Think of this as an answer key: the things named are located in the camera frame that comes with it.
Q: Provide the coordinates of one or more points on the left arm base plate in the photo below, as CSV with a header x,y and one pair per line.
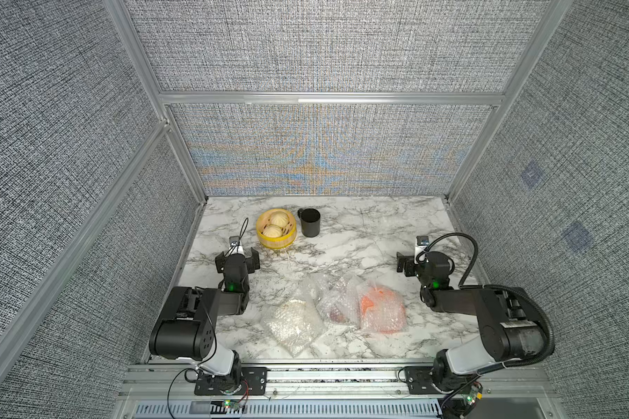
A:
x,y
249,381

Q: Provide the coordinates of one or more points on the aluminium front rail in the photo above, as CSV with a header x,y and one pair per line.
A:
x,y
322,379

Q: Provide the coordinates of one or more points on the upper steamed bun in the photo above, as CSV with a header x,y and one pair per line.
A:
x,y
280,219

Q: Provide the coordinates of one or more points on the steamed bun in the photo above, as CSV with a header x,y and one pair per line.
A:
x,y
280,219
272,231

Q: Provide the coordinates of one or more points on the yellow bamboo steamer basket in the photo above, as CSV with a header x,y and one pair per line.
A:
x,y
289,233

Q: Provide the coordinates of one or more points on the bubble wrapped white plate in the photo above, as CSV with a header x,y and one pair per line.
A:
x,y
295,324

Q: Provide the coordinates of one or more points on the base circuit board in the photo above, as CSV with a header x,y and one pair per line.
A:
x,y
230,405
470,401

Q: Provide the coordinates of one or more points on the black cup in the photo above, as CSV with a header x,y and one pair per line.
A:
x,y
310,220

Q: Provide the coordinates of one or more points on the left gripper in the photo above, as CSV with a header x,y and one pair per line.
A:
x,y
251,262

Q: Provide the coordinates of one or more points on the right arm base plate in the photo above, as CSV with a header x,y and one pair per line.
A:
x,y
419,381

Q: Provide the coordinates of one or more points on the bubble wrap around orange plate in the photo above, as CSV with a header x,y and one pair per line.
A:
x,y
380,309

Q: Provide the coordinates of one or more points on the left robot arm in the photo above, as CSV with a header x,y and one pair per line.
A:
x,y
187,324

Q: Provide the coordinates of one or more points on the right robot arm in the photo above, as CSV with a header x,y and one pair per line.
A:
x,y
513,330

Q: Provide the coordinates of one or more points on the bubble wrapped dark red plate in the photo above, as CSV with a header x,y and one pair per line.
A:
x,y
336,296

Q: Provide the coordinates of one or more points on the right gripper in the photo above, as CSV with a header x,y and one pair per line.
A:
x,y
409,262

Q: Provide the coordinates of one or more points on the right base circuit board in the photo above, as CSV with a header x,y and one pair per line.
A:
x,y
470,401

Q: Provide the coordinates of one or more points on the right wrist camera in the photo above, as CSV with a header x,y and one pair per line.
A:
x,y
421,243

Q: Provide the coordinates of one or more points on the left base circuit board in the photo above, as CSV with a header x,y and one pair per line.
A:
x,y
230,405

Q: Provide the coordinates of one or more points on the lower steamed bun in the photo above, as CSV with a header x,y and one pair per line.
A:
x,y
272,231

